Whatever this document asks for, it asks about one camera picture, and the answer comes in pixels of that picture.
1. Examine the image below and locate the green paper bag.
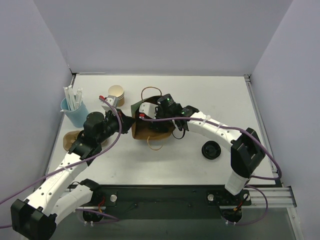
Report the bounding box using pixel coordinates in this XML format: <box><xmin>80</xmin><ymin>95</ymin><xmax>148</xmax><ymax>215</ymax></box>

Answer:
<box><xmin>130</xmin><ymin>86</ymin><xmax>175</xmax><ymax>151</ymax></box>

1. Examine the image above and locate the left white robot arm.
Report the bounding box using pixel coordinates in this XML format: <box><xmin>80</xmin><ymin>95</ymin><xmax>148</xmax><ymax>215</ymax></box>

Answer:
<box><xmin>10</xmin><ymin>109</ymin><xmax>135</xmax><ymax>240</ymax></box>

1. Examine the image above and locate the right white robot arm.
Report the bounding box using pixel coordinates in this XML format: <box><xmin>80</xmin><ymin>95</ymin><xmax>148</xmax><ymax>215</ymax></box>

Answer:
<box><xmin>139</xmin><ymin>93</ymin><xmax>266</xmax><ymax>204</ymax></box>

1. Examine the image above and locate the light blue straw holder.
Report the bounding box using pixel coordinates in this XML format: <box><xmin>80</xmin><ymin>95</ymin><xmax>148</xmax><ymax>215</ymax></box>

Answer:
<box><xmin>60</xmin><ymin>98</ymin><xmax>89</xmax><ymax>128</ymax></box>

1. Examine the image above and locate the brown pulp cup carrier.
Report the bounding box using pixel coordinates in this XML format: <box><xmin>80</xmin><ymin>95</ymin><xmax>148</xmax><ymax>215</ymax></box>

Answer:
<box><xmin>62</xmin><ymin>130</ymin><xmax>109</xmax><ymax>151</ymax></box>

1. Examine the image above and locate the stack of brown paper cups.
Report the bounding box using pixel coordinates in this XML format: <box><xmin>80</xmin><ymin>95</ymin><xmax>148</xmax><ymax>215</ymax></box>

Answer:
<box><xmin>108</xmin><ymin>85</ymin><xmax>125</xmax><ymax>107</ymax></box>

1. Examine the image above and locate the stack of black lids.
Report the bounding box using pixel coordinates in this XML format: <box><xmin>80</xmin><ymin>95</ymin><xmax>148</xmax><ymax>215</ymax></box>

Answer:
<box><xmin>201</xmin><ymin>140</ymin><xmax>221</xmax><ymax>160</ymax></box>

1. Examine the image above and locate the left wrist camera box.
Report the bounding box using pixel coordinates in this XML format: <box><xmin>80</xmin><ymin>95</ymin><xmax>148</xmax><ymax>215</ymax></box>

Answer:
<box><xmin>99</xmin><ymin>95</ymin><xmax>119</xmax><ymax>113</ymax></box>

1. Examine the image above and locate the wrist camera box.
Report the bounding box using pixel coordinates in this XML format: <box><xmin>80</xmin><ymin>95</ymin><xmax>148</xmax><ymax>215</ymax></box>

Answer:
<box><xmin>99</xmin><ymin>95</ymin><xmax>119</xmax><ymax>113</ymax></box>
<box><xmin>139</xmin><ymin>102</ymin><xmax>158</xmax><ymax>119</ymax></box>

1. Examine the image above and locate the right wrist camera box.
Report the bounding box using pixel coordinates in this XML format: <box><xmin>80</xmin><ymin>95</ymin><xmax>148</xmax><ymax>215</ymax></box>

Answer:
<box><xmin>139</xmin><ymin>102</ymin><xmax>158</xmax><ymax>119</ymax></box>

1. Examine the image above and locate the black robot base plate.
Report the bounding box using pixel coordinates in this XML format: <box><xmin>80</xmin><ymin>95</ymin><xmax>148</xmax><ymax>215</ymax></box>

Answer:
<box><xmin>84</xmin><ymin>184</ymin><xmax>252</xmax><ymax>220</ymax></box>

